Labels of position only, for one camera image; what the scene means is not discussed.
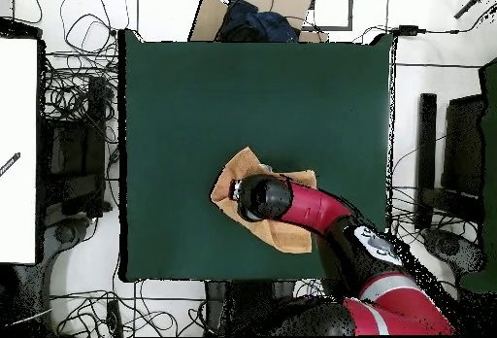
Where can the orange-brown terry towel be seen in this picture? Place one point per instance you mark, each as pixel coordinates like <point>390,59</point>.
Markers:
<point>287,239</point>

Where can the brown cardboard box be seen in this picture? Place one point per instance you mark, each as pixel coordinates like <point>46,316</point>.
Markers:
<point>209,19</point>

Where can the dark green table cloth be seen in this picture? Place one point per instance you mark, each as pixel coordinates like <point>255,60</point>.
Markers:
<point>174,101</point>

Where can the grey round base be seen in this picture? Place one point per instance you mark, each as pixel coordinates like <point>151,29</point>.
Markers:
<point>446,244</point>
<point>66,233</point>

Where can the black power adapter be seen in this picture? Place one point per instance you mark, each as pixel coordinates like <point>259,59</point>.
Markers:
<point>407,30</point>

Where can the black equipment stand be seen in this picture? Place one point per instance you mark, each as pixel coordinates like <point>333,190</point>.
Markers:
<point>77,151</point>

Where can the dark blue garment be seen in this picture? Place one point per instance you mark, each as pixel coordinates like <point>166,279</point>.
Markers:
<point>260,23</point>

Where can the black tripod leg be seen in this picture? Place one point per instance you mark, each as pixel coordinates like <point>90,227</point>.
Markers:
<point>471,2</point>

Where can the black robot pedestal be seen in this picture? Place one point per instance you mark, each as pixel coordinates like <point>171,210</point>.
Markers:
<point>221,303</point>

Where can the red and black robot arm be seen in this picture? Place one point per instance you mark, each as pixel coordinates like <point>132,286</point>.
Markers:
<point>310,206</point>

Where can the black rectangular frame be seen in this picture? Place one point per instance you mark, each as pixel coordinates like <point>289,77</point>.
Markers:
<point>326,28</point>

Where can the black upright post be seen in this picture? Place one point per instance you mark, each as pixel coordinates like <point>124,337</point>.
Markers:
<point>427,140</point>

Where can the black flat panel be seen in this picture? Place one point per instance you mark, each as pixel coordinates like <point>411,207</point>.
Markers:
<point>464,143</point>

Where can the white flat panel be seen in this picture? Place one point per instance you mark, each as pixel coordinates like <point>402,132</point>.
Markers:
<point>19,120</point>

